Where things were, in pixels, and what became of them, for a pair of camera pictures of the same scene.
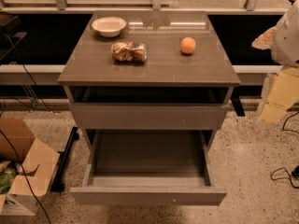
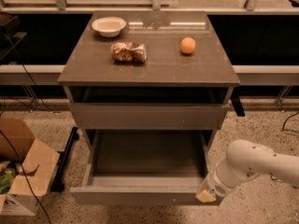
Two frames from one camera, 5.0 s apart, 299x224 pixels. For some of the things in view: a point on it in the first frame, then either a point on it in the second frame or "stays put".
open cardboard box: [27, 166] stays put
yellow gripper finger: [284, 91] to [206, 197]
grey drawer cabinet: [149, 71] stays put
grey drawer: [149, 166] stays put
